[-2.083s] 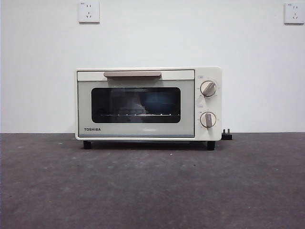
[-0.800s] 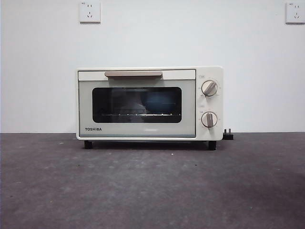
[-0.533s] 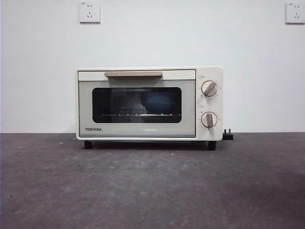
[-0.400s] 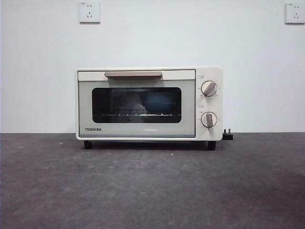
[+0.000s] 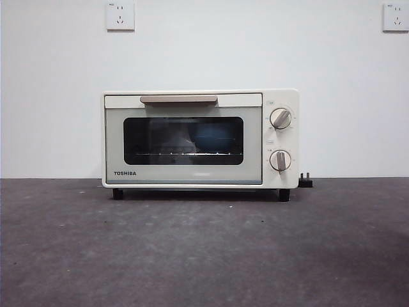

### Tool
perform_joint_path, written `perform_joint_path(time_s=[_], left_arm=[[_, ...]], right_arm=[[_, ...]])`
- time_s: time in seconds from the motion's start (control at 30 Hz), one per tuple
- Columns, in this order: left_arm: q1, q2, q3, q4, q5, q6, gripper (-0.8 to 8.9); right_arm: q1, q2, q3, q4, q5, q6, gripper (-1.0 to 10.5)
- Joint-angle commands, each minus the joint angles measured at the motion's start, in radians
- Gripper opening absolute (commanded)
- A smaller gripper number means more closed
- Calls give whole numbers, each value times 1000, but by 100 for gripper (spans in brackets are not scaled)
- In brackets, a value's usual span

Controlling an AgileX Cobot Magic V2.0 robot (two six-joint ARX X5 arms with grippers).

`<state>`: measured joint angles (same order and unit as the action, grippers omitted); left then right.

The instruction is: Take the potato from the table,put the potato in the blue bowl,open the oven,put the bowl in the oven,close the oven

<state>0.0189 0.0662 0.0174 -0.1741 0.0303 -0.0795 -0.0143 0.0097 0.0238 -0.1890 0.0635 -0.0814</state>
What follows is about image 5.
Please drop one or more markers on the black power plug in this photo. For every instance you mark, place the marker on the black power plug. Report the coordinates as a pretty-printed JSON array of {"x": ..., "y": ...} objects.
[{"x": 305, "y": 183}]

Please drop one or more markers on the white wall socket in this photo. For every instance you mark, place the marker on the white wall socket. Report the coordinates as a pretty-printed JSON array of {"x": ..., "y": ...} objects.
[
  {"x": 396, "y": 17},
  {"x": 120, "y": 16}
]

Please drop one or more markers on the blue ribbed bowl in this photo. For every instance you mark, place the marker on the blue ribbed bowl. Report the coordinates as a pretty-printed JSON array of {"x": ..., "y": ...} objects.
[{"x": 209, "y": 137}]

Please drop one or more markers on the beige round oven knob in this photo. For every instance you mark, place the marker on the beige round oven knob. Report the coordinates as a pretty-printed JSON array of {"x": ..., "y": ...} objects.
[
  {"x": 280, "y": 118},
  {"x": 280, "y": 160}
]

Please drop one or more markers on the cream Toshiba toaster oven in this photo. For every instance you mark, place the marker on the cream Toshiba toaster oven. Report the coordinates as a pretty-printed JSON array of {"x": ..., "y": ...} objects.
[{"x": 284, "y": 179}]

